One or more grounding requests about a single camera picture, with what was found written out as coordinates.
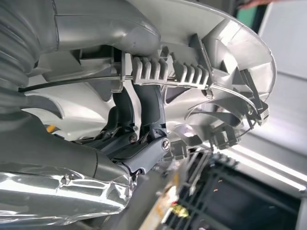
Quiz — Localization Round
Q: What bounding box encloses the black grid panel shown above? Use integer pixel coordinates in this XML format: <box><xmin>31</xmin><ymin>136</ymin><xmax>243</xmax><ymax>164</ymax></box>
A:
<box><xmin>166</xmin><ymin>152</ymin><xmax>302</xmax><ymax>230</ymax></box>

